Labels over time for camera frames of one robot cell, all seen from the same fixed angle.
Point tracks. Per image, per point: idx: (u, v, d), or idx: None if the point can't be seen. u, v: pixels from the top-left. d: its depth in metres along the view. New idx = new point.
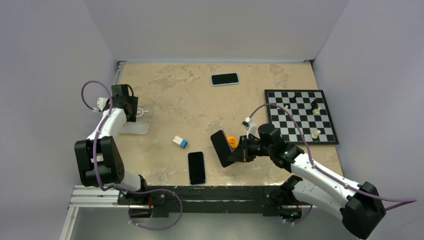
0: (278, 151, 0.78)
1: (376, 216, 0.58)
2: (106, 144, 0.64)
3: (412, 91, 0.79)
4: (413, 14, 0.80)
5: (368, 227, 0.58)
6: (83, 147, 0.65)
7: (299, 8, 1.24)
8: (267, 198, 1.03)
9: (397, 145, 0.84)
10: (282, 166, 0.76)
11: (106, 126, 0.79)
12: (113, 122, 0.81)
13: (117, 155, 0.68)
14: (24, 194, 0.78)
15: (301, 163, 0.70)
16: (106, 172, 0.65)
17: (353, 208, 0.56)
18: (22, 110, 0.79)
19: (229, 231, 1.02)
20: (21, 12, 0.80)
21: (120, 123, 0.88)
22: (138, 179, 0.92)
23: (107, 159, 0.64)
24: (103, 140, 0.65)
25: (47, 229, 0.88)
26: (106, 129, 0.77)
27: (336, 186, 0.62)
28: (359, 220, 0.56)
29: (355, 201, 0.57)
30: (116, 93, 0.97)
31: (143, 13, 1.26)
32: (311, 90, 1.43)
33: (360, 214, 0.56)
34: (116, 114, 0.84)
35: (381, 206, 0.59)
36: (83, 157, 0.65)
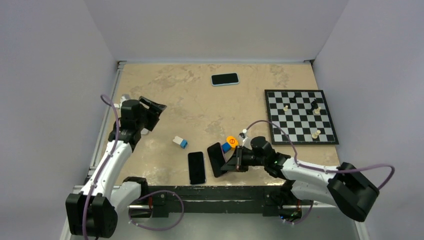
0: (271, 163, 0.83)
1: (367, 194, 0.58)
2: (98, 205, 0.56)
3: (413, 91, 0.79)
4: (414, 14, 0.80)
5: (364, 208, 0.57)
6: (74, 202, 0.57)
7: (299, 7, 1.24)
8: (267, 198, 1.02)
9: (397, 145, 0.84)
10: (274, 175, 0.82)
11: (106, 171, 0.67)
12: (114, 166, 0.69)
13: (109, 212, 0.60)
14: (23, 194, 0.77)
15: (287, 164, 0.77)
16: (94, 228, 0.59)
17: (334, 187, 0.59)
18: (22, 110, 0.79)
19: (229, 231, 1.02)
20: (21, 11, 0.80)
21: (123, 160, 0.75)
22: (137, 192, 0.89)
23: (97, 218, 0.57)
24: (97, 200, 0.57)
25: (47, 229, 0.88)
26: (104, 179, 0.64)
27: (318, 174, 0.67)
28: (347, 200, 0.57)
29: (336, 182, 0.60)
30: (125, 117, 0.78)
31: (143, 13, 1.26)
32: (311, 90, 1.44)
33: (344, 193, 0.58)
34: (119, 153, 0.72)
35: (368, 182, 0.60)
36: (73, 211, 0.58)
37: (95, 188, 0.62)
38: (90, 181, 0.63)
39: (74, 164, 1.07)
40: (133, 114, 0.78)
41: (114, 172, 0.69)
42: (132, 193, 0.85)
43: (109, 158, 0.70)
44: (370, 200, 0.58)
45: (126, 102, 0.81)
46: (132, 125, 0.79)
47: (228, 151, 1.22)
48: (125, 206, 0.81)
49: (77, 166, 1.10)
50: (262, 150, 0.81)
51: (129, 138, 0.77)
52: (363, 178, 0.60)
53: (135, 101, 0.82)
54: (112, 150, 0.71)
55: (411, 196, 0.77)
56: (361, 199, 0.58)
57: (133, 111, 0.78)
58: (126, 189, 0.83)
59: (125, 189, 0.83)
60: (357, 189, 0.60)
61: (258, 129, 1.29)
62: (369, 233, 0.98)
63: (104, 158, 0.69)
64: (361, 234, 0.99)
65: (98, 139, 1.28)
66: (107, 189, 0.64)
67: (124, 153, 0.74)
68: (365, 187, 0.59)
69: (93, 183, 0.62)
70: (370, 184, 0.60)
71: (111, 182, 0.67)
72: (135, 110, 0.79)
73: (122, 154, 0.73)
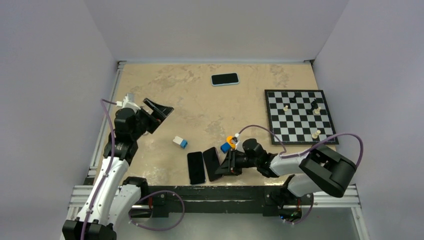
0: (263, 163, 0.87)
1: (341, 168, 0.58)
2: (94, 233, 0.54)
3: (413, 91, 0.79)
4: (414, 14, 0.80)
5: (339, 182, 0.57)
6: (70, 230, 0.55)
7: (299, 8, 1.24)
8: (267, 198, 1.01)
9: (397, 145, 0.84)
10: (267, 175, 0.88)
11: (101, 192, 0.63)
12: (111, 187, 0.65)
13: (106, 236, 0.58)
14: (23, 194, 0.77)
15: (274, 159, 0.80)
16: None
17: (305, 165, 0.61)
18: (22, 110, 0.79)
19: (229, 231, 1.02)
20: (21, 12, 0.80)
21: (121, 177, 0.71)
22: (137, 196, 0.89)
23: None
24: (93, 227, 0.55)
25: (47, 230, 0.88)
26: (100, 203, 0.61)
27: (296, 159, 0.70)
28: (321, 176, 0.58)
29: (306, 161, 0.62)
30: (120, 129, 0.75)
31: (143, 13, 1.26)
32: (311, 90, 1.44)
33: (316, 169, 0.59)
34: (115, 172, 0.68)
35: (341, 157, 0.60)
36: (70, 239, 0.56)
37: (91, 214, 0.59)
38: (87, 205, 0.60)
39: (74, 164, 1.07)
40: (128, 127, 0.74)
41: (111, 193, 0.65)
42: (130, 200, 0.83)
43: (105, 177, 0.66)
44: (345, 174, 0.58)
45: (121, 112, 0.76)
46: (127, 137, 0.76)
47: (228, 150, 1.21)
48: (125, 213, 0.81)
49: (77, 167, 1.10)
50: (254, 152, 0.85)
51: (125, 153, 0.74)
52: (335, 153, 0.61)
53: (129, 110, 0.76)
54: (107, 169, 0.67)
55: (411, 196, 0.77)
56: (334, 174, 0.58)
57: (127, 123, 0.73)
58: (125, 198, 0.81)
59: (124, 196, 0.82)
60: (331, 165, 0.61)
61: (258, 129, 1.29)
62: (369, 233, 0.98)
63: (99, 179, 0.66)
64: (361, 234, 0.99)
65: (98, 139, 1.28)
66: (104, 213, 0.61)
67: (120, 170, 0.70)
68: (338, 161, 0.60)
69: (89, 209, 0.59)
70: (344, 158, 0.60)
71: (109, 204, 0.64)
72: (129, 122, 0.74)
73: (119, 173, 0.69)
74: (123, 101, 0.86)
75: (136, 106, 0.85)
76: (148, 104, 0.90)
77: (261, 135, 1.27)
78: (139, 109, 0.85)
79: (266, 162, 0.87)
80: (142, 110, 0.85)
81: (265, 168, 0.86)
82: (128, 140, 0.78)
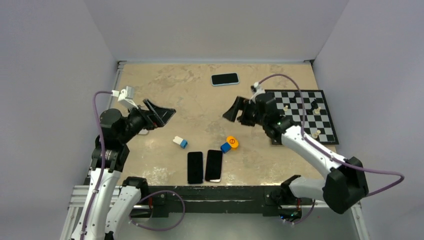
0: (271, 123, 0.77)
1: (359, 194, 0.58)
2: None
3: (411, 91, 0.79)
4: (412, 14, 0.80)
5: (349, 203, 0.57)
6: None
7: (299, 8, 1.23)
8: (267, 198, 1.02)
9: (396, 145, 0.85)
10: (272, 137, 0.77)
11: (94, 210, 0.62)
12: (102, 204, 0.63)
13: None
14: (23, 194, 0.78)
15: (291, 134, 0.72)
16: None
17: (334, 175, 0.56)
18: (22, 110, 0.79)
19: (229, 231, 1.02)
20: (22, 12, 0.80)
21: (113, 188, 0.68)
22: (137, 199, 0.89)
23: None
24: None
25: (46, 229, 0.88)
26: (93, 223, 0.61)
27: (322, 157, 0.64)
28: (341, 191, 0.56)
29: (340, 173, 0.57)
30: (106, 135, 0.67)
31: (143, 13, 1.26)
32: (311, 90, 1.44)
33: (342, 185, 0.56)
34: (105, 187, 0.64)
35: (364, 184, 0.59)
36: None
37: (85, 235, 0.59)
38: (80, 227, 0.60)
39: (74, 164, 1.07)
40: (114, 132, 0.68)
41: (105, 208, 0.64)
42: (131, 204, 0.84)
43: (95, 193, 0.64)
44: (358, 198, 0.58)
45: (106, 114, 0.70)
46: (116, 143, 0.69)
47: (228, 151, 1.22)
48: (128, 214, 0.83)
49: (77, 167, 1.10)
50: (263, 106, 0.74)
51: (114, 161, 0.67)
52: (363, 178, 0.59)
53: (116, 113, 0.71)
54: (97, 185, 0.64)
55: (411, 196, 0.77)
56: (352, 195, 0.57)
57: (112, 128, 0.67)
58: (124, 202, 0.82)
59: (124, 199, 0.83)
60: (351, 184, 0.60)
61: (258, 130, 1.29)
62: (369, 233, 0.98)
63: (89, 195, 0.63)
64: (361, 234, 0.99)
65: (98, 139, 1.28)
66: (99, 232, 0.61)
67: (111, 182, 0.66)
68: (360, 186, 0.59)
69: (83, 230, 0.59)
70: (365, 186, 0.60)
71: (104, 218, 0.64)
72: (114, 127, 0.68)
73: (110, 187, 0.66)
74: (120, 93, 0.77)
75: (133, 105, 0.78)
76: (147, 106, 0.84)
77: (261, 135, 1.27)
78: (135, 107, 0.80)
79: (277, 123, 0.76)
80: (138, 109, 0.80)
81: (272, 127, 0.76)
82: (117, 145, 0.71)
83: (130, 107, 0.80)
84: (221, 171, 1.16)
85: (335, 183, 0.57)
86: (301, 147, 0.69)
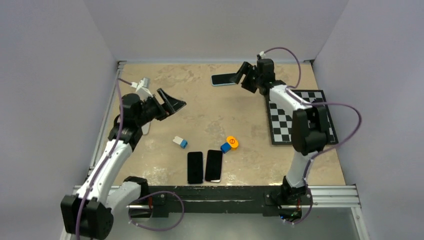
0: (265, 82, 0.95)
1: (320, 137, 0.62)
2: (94, 210, 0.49)
3: (411, 91, 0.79)
4: (412, 14, 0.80)
5: (309, 141, 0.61)
6: (68, 206, 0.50)
7: (299, 7, 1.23)
8: (267, 198, 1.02)
9: (396, 145, 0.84)
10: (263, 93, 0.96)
11: (102, 172, 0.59)
12: (112, 169, 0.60)
13: (103, 214, 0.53)
14: (24, 194, 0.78)
15: (278, 87, 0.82)
16: (90, 233, 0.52)
17: (296, 112, 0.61)
18: (23, 111, 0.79)
19: (229, 231, 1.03)
20: (21, 12, 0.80)
21: (123, 161, 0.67)
22: (138, 193, 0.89)
23: (93, 223, 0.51)
24: (92, 204, 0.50)
25: (46, 230, 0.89)
26: (101, 182, 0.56)
27: (294, 103, 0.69)
28: (300, 127, 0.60)
29: (303, 111, 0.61)
30: (125, 115, 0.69)
31: (143, 14, 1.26)
32: (311, 90, 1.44)
33: (303, 121, 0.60)
34: (118, 154, 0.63)
35: (327, 130, 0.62)
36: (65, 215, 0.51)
37: (90, 191, 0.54)
38: (86, 184, 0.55)
39: (74, 164, 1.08)
40: (133, 112, 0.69)
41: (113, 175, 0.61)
42: (130, 195, 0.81)
43: (108, 157, 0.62)
44: (318, 141, 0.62)
45: (125, 97, 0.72)
46: (132, 123, 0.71)
47: (228, 151, 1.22)
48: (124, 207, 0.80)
49: (77, 167, 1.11)
50: (262, 66, 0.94)
51: (130, 138, 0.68)
52: (327, 124, 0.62)
53: (136, 97, 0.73)
54: (111, 150, 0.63)
55: (411, 197, 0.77)
56: (311, 136, 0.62)
57: (133, 108, 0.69)
58: (125, 191, 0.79)
59: (124, 190, 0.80)
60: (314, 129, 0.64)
61: (258, 130, 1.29)
62: (369, 234, 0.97)
63: (101, 159, 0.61)
64: (361, 235, 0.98)
65: (98, 139, 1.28)
66: (104, 193, 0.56)
67: (124, 153, 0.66)
68: (321, 130, 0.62)
69: (90, 186, 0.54)
70: (327, 132, 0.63)
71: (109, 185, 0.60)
72: (134, 107, 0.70)
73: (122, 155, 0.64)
74: (138, 84, 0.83)
75: (148, 93, 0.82)
76: (161, 95, 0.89)
77: (261, 135, 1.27)
78: (151, 96, 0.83)
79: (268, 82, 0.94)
80: (153, 98, 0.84)
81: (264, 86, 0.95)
82: (133, 125, 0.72)
83: (145, 96, 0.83)
84: (221, 171, 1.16)
85: (296, 120, 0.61)
86: (280, 96, 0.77)
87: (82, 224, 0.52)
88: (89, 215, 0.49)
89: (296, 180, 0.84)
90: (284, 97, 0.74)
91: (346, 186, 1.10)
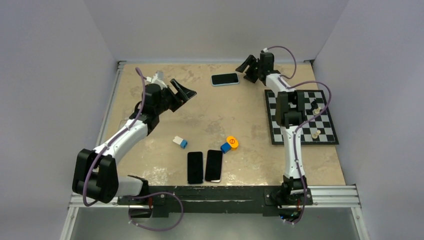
0: (264, 70, 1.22)
1: (296, 114, 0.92)
2: (105, 167, 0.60)
3: (411, 91, 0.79)
4: (412, 14, 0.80)
5: (286, 115, 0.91)
6: (84, 158, 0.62)
7: (299, 8, 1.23)
8: (267, 198, 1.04)
9: (397, 145, 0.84)
10: (262, 79, 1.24)
11: (118, 141, 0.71)
12: (128, 139, 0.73)
13: (112, 175, 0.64)
14: (23, 194, 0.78)
15: (273, 74, 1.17)
16: (94, 190, 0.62)
17: (281, 94, 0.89)
18: (22, 110, 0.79)
19: (229, 231, 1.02)
20: (21, 13, 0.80)
21: (138, 138, 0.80)
22: (137, 191, 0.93)
23: (100, 180, 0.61)
24: (105, 160, 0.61)
25: (45, 230, 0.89)
26: (117, 145, 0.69)
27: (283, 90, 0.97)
28: (281, 104, 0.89)
29: (286, 94, 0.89)
30: (145, 102, 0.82)
31: (143, 14, 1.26)
32: (311, 90, 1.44)
33: (284, 101, 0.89)
34: (136, 129, 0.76)
35: (302, 110, 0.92)
36: (79, 167, 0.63)
37: (106, 150, 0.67)
38: (104, 143, 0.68)
39: None
40: (153, 101, 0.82)
41: (127, 145, 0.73)
42: (130, 186, 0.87)
43: (126, 130, 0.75)
44: (294, 116, 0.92)
45: (148, 86, 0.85)
46: (151, 111, 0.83)
47: (228, 151, 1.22)
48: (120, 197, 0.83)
49: None
50: (263, 58, 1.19)
51: (148, 121, 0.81)
52: (302, 106, 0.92)
53: (157, 87, 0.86)
54: (131, 124, 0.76)
55: (411, 197, 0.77)
56: (290, 113, 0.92)
57: (153, 97, 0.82)
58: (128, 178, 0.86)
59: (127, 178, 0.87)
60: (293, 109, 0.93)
61: (258, 130, 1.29)
62: (369, 233, 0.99)
63: (122, 129, 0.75)
64: (361, 234, 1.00)
65: (98, 139, 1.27)
66: (116, 155, 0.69)
67: (141, 131, 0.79)
68: (298, 110, 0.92)
69: (107, 146, 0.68)
70: (302, 111, 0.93)
71: (120, 154, 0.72)
72: (155, 96, 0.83)
73: (138, 131, 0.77)
74: (153, 77, 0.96)
75: (163, 84, 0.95)
76: (174, 85, 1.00)
77: (261, 135, 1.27)
78: (165, 87, 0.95)
79: (267, 70, 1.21)
80: (167, 89, 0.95)
81: (263, 73, 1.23)
82: (151, 113, 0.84)
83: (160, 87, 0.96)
84: (221, 171, 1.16)
85: (280, 100, 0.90)
86: (273, 81, 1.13)
87: (91, 180, 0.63)
88: (101, 170, 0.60)
89: (290, 167, 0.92)
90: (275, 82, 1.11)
91: (346, 186, 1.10)
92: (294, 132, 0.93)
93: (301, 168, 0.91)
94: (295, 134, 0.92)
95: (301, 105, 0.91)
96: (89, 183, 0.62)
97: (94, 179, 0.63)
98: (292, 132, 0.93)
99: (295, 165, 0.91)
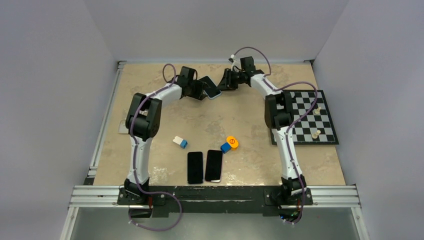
0: (248, 71, 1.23)
1: (286, 115, 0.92)
2: (155, 103, 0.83)
3: (411, 91, 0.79)
4: (413, 15, 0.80)
5: (275, 119, 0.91)
6: (138, 98, 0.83)
7: (298, 8, 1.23)
8: (267, 198, 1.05)
9: (397, 145, 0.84)
10: (246, 80, 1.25)
11: (160, 94, 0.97)
12: (166, 94, 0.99)
13: (157, 115, 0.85)
14: (22, 194, 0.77)
15: (257, 76, 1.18)
16: (142, 125, 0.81)
17: (269, 98, 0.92)
18: (21, 112, 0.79)
19: (229, 231, 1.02)
20: (20, 13, 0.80)
21: (173, 96, 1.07)
22: (142, 179, 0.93)
23: (149, 117, 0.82)
24: (154, 101, 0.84)
25: (47, 230, 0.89)
26: (161, 96, 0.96)
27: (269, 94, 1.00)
28: (270, 109, 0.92)
29: (274, 97, 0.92)
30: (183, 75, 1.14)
31: (143, 14, 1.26)
32: (311, 90, 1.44)
33: (271, 105, 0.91)
34: (174, 88, 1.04)
35: (291, 111, 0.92)
36: (134, 103, 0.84)
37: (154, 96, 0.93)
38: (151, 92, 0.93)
39: (74, 164, 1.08)
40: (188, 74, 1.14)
41: (165, 98, 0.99)
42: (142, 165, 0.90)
43: (166, 88, 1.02)
44: (285, 118, 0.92)
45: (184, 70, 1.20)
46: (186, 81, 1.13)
47: (228, 151, 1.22)
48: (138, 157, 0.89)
49: (76, 167, 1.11)
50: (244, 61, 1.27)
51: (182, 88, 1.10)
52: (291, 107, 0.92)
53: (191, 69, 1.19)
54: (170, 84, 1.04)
55: (411, 197, 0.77)
56: (279, 115, 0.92)
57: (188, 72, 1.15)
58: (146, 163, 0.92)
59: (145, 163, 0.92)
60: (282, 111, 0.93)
61: (259, 130, 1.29)
62: (369, 233, 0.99)
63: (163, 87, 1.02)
64: (361, 234, 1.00)
65: (98, 139, 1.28)
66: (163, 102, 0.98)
67: (176, 91, 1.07)
68: (287, 112, 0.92)
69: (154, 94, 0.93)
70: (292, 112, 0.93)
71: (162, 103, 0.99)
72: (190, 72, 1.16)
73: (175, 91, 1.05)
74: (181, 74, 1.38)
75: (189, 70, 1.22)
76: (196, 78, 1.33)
77: (261, 136, 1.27)
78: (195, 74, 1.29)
79: (251, 71, 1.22)
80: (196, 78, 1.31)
81: (247, 74, 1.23)
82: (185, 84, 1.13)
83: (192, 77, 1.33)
84: (221, 171, 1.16)
85: (270, 103, 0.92)
86: (258, 82, 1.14)
87: (140, 118, 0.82)
88: (152, 107, 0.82)
89: (286, 168, 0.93)
90: (261, 84, 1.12)
91: (346, 186, 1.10)
92: (285, 133, 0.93)
93: (297, 168, 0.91)
94: (287, 135, 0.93)
95: (289, 105, 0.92)
96: (138, 119, 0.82)
97: (141, 118, 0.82)
98: (284, 133, 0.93)
99: (292, 165, 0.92)
